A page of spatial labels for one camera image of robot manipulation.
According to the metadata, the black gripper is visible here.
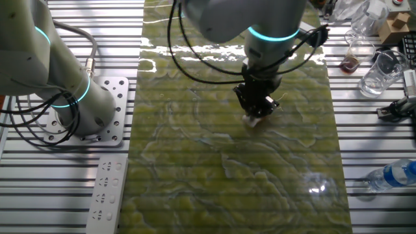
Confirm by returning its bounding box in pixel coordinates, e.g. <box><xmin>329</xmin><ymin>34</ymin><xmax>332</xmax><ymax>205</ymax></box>
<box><xmin>233</xmin><ymin>75</ymin><xmax>282</xmax><ymax>119</ymax></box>

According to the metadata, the white sponge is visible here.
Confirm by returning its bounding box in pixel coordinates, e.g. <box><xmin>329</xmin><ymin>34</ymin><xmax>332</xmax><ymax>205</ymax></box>
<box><xmin>242</xmin><ymin>114</ymin><xmax>263</xmax><ymax>128</ymax></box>

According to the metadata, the green marble pattern mat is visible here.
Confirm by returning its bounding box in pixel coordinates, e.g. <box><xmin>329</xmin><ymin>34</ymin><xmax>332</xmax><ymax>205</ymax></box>
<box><xmin>118</xmin><ymin>0</ymin><xmax>354</xmax><ymax>234</ymax></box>

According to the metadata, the small glass with brown liquid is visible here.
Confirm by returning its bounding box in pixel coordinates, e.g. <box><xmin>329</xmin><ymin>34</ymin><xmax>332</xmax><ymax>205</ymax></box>
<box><xmin>339</xmin><ymin>38</ymin><xmax>377</xmax><ymax>74</ymax></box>

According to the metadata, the small black device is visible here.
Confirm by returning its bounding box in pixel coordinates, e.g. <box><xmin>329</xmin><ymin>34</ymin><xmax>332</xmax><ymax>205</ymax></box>
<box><xmin>321</xmin><ymin>0</ymin><xmax>337</xmax><ymax>19</ymax></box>

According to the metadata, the large clear glass beaker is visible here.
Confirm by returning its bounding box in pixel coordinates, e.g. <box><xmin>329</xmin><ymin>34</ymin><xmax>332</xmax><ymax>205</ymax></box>
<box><xmin>358</xmin><ymin>49</ymin><xmax>410</xmax><ymax>99</ymax></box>

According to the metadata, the clear plastic bag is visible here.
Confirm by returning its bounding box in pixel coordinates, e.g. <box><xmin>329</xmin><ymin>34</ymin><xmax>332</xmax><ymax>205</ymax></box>
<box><xmin>331</xmin><ymin>0</ymin><xmax>361</xmax><ymax>22</ymax></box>

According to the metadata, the tall clear glass beaker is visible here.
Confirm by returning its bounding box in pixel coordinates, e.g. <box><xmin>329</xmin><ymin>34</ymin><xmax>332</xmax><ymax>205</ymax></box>
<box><xmin>350</xmin><ymin>0</ymin><xmax>390</xmax><ymax>37</ymax></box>

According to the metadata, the brown cardboard box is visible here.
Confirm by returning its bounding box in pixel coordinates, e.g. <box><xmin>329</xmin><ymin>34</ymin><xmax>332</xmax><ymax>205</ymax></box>
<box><xmin>378</xmin><ymin>12</ymin><xmax>411</xmax><ymax>45</ymax></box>

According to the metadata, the water bottle with blue cap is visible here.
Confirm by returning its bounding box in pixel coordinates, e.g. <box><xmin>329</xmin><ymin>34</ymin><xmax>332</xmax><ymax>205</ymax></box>
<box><xmin>366</xmin><ymin>158</ymin><xmax>416</xmax><ymax>193</ymax></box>

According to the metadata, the black keyboard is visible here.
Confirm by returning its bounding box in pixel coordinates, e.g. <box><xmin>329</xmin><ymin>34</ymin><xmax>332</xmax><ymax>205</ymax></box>
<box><xmin>401</xmin><ymin>32</ymin><xmax>416</xmax><ymax>69</ymax></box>

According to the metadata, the grey box with red button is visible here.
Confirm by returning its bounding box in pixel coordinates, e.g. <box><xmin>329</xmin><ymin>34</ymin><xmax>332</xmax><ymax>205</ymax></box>
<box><xmin>385</xmin><ymin>0</ymin><xmax>412</xmax><ymax>14</ymax></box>

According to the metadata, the white power strip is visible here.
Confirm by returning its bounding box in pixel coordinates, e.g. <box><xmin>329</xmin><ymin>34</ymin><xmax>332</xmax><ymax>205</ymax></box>
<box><xmin>85</xmin><ymin>155</ymin><xmax>129</xmax><ymax>234</ymax></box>

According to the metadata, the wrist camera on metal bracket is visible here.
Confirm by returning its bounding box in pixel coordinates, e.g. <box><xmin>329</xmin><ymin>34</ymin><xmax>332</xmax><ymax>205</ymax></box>
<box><xmin>298</xmin><ymin>21</ymin><xmax>330</xmax><ymax>48</ymax></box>

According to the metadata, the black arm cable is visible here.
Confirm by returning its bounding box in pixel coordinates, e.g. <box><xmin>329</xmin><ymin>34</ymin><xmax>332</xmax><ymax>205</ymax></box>
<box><xmin>166</xmin><ymin>0</ymin><xmax>329</xmax><ymax>85</ymax></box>

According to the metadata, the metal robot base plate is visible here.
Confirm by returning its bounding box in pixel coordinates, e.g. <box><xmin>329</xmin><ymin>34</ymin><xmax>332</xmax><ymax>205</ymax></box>
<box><xmin>44</xmin><ymin>76</ymin><xmax>130</xmax><ymax>146</ymax></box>

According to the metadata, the grey cable with metal plug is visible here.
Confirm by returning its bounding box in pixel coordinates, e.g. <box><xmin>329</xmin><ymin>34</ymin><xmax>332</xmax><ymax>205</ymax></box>
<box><xmin>53</xmin><ymin>19</ymin><xmax>98</xmax><ymax>79</ymax></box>

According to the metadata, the black looped cable bundle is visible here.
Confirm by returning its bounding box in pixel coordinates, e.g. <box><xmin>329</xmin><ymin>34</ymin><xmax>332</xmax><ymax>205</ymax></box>
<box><xmin>0</xmin><ymin>92</ymin><xmax>81</xmax><ymax>148</ymax></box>

